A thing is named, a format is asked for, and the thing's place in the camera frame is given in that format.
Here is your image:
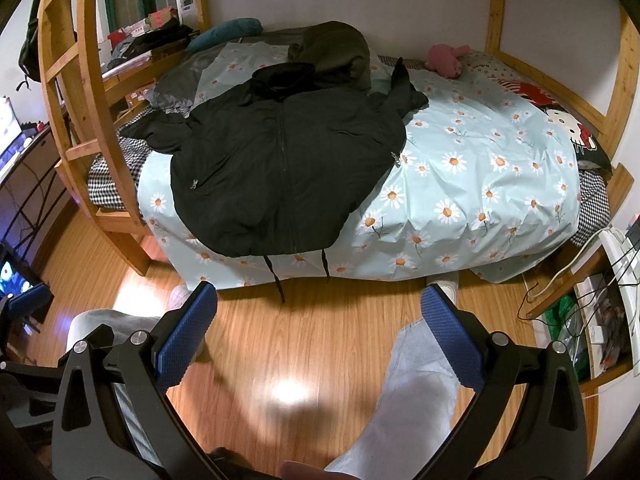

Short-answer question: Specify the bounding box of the black zip jacket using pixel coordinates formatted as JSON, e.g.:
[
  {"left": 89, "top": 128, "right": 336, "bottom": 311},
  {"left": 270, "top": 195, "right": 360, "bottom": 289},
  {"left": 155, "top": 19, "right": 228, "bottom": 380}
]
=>
[{"left": 120, "top": 62, "right": 428, "bottom": 268}]

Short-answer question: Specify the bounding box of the person's left grey trouser leg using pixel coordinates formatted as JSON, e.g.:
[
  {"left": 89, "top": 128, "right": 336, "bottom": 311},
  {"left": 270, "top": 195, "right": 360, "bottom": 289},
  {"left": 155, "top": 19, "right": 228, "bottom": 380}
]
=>
[{"left": 65, "top": 284, "right": 205, "bottom": 466}]

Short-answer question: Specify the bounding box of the person's grey trouser leg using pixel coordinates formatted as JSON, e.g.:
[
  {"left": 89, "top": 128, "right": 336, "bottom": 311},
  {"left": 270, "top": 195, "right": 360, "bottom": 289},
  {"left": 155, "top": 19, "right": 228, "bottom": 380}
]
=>
[
  {"left": 65, "top": 284, "right": 205, "bottom": 466},
  {"left": 326, "top": 318, "right": 460, "bottom": 479}
]

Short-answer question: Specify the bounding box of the person's right grey trouser leg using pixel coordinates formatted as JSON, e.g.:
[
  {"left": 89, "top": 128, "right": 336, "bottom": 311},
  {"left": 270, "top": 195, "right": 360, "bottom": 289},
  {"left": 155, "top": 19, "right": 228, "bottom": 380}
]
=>
[{"left": 326, "top": 318, "right": 460, "bottom": 479}]

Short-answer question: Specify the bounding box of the wooden side shelf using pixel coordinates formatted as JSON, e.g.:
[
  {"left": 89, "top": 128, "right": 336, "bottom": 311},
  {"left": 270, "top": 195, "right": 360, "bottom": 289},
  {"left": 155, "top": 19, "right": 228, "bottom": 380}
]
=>
[{"left": 518, "top": 226, "right": 639, "bottom": 394}]

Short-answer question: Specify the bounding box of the black white checkered sheet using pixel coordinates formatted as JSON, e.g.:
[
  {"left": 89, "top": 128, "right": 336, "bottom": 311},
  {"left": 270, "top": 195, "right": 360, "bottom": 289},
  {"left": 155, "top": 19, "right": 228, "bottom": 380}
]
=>
[{"left": 86, "top": 105, "right": 158, "bottom": 212}]

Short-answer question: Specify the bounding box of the light blue daisy duvet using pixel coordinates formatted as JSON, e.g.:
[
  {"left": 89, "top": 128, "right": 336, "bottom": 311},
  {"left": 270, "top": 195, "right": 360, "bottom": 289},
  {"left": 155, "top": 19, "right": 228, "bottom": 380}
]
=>
[{"left": 138, "top": 51, "right": 580, "bottom": 289}]

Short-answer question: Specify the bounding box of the computer monitor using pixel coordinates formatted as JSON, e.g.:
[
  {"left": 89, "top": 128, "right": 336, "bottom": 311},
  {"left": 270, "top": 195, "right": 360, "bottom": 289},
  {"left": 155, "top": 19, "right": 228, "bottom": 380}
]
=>
[{"left": 0, "top": 96, "right": 25, "bottom": 179}]

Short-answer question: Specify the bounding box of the cartoon cat pillow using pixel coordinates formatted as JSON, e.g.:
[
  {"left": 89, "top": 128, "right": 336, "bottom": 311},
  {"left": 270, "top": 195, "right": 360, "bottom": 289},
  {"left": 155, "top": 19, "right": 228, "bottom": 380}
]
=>
[{"left": 496, "top": 78, "right": 612, "bottom": 174}]

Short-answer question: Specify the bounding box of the grey blanket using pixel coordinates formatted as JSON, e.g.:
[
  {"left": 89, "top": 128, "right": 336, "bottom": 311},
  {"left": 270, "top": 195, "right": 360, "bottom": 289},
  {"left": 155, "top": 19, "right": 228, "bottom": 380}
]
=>
[{"left": 145, "top": 54, "right": 212, "bottom": 116}]

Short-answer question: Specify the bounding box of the wooden desk with clutter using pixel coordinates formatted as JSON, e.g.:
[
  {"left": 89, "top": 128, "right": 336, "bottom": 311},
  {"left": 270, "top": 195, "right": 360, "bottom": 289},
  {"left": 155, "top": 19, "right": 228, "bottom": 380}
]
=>
[{"left": 102, "top": 18, "right": 195, "bottom": 122}]

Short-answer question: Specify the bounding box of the pink plush toy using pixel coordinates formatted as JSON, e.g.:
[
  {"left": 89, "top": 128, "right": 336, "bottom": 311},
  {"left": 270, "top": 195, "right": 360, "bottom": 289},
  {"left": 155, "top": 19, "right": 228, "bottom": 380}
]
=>
[{"left": 425, "top": 44, "right": 471, "bottom": 79}]

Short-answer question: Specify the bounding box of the teal pillow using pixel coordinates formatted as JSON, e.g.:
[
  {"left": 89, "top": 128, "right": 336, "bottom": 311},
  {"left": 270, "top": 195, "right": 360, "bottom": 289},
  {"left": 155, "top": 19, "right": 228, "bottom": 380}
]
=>
[{"left": 186, "top": 18, "right": 262, "bottom": 54}]

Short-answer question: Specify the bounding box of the olive green hooded garment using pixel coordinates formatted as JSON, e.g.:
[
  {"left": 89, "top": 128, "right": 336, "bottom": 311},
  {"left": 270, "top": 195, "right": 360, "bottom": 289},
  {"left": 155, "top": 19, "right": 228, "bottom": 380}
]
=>
[{"left": 288, "top": 21, "right": 371, "bottom": 90}]

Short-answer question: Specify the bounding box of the dark bag hanging on frame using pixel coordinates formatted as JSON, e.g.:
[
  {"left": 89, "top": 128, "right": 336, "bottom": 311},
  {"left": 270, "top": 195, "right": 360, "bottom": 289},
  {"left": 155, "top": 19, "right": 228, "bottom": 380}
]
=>
[{"left": 16, "top": 0, "right": 40, "bottom": 91}]

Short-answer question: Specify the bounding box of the wooden bunk bed frame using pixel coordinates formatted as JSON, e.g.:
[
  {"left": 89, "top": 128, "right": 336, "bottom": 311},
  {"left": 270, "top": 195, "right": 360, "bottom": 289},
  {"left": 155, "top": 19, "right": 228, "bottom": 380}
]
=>
[{"left": 38, "top": 0, "right": 639, "bottom": 275}]

